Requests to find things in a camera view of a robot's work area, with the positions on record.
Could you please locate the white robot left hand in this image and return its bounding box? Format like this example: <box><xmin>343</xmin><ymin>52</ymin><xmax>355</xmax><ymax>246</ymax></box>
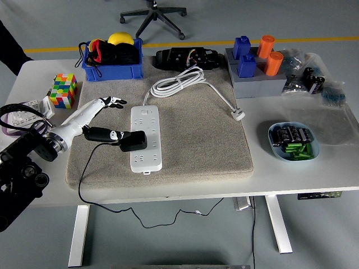
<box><xmin>52</xmin><ymin>96</ymin><xmax>132</xmax><ymax>149</ymax></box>

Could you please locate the black plug adapter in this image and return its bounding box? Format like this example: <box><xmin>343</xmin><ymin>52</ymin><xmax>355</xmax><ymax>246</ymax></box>
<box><xmin>119</xmin><ymin>131</ymin><xmax>147</xmax><ymax>152</ymax></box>

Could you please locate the thin black plug cord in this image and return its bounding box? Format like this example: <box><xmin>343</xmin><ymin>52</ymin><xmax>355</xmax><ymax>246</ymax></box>
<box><xmin>77</xmin><ymin>141</ymin><xmax>225</xmax><ymax>229</ymax></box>

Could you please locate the white power strip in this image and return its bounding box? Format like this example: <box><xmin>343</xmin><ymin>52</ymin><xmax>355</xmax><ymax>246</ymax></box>
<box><xmin>130</xmin><ymin>105</ymin><xmax>163</xmax><ymax>175</ymax></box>

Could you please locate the white junction box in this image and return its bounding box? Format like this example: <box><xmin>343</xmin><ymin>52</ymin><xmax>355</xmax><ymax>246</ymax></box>
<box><xmin>39</xmin><ymin>96</ymin><xmax>56</xmax><ymax>119</ymax></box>

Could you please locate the colourful puzzle cube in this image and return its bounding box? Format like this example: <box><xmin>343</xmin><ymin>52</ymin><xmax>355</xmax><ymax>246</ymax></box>
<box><xmin>49</xmin><ymin>72</ymin><xmax>78</xmax><ymax>109</ymax></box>

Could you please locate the blue plastic bin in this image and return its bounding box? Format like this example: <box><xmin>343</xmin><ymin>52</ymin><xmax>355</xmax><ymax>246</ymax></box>
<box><xmin>81</xmin><ymin>38</ymin><xmax>144</xmax><ymax>82</ymax></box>

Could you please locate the purple plate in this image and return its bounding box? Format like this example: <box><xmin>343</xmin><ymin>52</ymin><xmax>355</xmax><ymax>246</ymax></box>
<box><xmin>0</xmin><ymin>117</ymin><xmax>27</xmax><ymax>138</ymax></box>

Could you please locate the black pouch with red lining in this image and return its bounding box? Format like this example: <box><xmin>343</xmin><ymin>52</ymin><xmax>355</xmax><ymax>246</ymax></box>
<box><xmin>75</xmin><ymin>38</ymin><xmax>141</xmax><ymax>78</ymax></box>

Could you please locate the yellow ball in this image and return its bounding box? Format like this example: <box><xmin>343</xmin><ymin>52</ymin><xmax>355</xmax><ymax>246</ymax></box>
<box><xmin>108</xmin><ymin>32</ymin><xmax>135</xmax><ymax>46</ymax></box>

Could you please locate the white table leg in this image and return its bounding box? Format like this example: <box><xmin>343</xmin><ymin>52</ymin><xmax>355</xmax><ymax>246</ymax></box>
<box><xmin>265</xmin><ymin>195</ymin><xmax>294</xmax><ymax>254</ymax></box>
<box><xmin>68</xmin><ymin>205</ymin><xmax>91</xmax><ymax>267</ymax></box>

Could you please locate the grey-brown mat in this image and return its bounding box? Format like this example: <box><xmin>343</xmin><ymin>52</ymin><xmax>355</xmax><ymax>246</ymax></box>
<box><xmin>65</xmin><ymin>55</ymin><xmax>255</xmax><ymax>191</ymax></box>

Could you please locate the black office chair base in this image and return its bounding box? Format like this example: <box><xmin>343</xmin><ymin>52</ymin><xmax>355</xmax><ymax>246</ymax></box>
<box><xmin>119</xmin><ymin>0</ymin><xmax>187</xmax><ymax>40</ymax></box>

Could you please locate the blue square peg block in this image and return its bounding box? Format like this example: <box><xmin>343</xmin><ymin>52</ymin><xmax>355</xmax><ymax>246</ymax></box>
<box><xmin>237</xmin><ymin>53</ymin><xmax>257</xmax><ymax>78</ymax></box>
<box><xmin>232</xmin><ymin>35</ymin><xmax>251</xmax><ymax>60</ymax></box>

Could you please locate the grey block base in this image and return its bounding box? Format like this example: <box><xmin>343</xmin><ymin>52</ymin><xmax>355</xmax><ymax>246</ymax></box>
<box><xmin>224</xmin><ymin>47</ymin><xmax>288</xmax><ymax>99</ymax></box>

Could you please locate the orange cylinder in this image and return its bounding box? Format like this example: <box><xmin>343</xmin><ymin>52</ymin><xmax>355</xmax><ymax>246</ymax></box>
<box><xmin>264</xmin><ymin>51</ymin><xmax>284</xmax><ymax>77</ymax></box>
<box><xmin>256</xmin><ymin>35</ymin><xmax>275</xmax><ymax>59</ymax></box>

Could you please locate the clear bag of small screws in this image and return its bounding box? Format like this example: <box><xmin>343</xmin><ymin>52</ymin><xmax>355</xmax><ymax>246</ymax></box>
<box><xmin>282</xmin><ymin>74</ymin><xmax>305</xmax><ymax>95</ymax></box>

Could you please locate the clear bag of blue parts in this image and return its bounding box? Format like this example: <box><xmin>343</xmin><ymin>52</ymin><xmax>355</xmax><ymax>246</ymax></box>
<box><xmin>321</xmin><ymin>81</ymin><xmax>347</xmax><ymax>108</ymax></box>
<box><xmin>280</xmin><ymin>48</ymin><xmax>306</xmax><ymax>74</ymax></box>

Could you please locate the light blue tray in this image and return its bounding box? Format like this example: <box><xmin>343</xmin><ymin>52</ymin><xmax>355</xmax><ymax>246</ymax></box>
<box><xmin>268</xmin><ymin>121</ymin><xmax>321</xmax><ymax>163</ymax></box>

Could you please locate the clear bag of black capacitors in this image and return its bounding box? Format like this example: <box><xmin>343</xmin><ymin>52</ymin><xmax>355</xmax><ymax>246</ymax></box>
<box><xmin>302</xmin><ymin>66</ymin><xmax>326</xmax><ymax>95</ymax></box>

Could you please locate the black table control box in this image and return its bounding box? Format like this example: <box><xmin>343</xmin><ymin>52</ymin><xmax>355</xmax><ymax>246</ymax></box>
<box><xmin>297</xmin><ymin>191</ymin><xmax>343</xmax><ymax>200</ymax></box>

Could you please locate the large clear plastic bag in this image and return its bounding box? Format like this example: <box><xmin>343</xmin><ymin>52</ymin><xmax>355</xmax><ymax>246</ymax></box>
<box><xmin>283</xmin><ymin>53</ymin><xmax>359</xmax><ymax>146</ymax></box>

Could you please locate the black electronic module with wires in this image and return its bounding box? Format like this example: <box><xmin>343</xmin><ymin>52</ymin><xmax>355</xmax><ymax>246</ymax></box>
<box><xmin>155</xmin><ymin>47</ymin><xmax>225</xmax><ymax>71</ymax></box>

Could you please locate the white power strip cable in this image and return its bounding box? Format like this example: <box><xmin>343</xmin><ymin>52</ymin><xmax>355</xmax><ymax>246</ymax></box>
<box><xmin>142</xmin><ymin>67</ymin><xmax>246</xmax><ymax>122</ymax></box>

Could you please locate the silver metal bracket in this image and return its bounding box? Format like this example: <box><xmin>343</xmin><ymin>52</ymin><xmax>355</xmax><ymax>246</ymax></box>
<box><xmin>233</xmin><ymin>197</ymin><xmax>252</xmax><ymax>211</ymax></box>

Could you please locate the black hanging cable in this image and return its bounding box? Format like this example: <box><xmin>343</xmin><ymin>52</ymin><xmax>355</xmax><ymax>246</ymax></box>
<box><xmin>250</xmin><ymin>196</ymin><xmax>257</xmax><ymax>269</ymax></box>

